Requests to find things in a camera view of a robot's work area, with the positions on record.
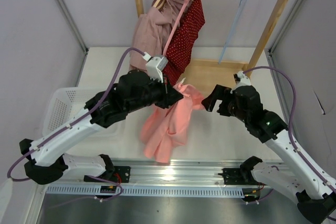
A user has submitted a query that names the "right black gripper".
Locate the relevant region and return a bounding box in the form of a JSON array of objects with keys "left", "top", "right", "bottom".
[{"left": 202, "top": 84, "right": 249, "bottom": 123}]

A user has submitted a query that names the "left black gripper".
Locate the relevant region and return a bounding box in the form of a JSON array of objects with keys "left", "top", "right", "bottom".
[{"left": 125, "top": 73, "right": 183, "bottom": 114}]

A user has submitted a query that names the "salmon pink skirt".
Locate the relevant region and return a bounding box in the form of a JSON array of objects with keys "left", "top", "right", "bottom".
[{"left": 140, "top": 81, "right": 204, "bottom": 163}]

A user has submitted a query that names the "light blue plastic hanger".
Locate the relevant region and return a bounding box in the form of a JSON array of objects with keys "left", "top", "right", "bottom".
[{"left": 218, "top": 0, "right": 248, "bottom": 63}]

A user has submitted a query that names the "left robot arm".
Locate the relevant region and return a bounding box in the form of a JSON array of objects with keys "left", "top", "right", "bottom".
[{"left": 19, "top": 70, "right": 183, "bottom": 185}]

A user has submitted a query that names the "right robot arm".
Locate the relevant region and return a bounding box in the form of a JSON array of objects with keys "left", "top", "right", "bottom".
[{"left": 202, "top": 85, "right": 335, "bottom": 223}]

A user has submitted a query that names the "wooden clothes rack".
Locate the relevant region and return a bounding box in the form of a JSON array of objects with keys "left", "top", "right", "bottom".
[{"left": 135, "top": 0, "right": 289, "bottom": 94}]

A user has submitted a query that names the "red polka dot garment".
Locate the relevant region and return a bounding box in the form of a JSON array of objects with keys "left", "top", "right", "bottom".
[{"left": 163, "top": 0, "right": 205, "bottom": 85}]

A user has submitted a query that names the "dusty pink dress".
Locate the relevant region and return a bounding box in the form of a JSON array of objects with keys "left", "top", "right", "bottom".
[{"left": 131, "top": 0, "right": 184, "bottom": 56}]

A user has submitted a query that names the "white plastic basket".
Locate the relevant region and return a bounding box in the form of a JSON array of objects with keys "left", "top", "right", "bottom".
[{"left": 42, "top": 87, "right": 127, "bottom": 138}]

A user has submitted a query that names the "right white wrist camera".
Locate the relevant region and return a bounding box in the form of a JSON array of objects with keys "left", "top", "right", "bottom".
[{"left": 234, "top": 71, "right": 251, "bottom": 89}]

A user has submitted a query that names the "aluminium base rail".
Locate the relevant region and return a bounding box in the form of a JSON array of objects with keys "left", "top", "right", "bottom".
[{"left": 39, "top": 157, "right": 292, "bottom": 185}]

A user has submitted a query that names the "white slotted cable duct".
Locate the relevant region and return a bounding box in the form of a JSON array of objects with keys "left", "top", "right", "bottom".
[{"left": 47, "top": 184, "right": 261, "bottom": 198}]

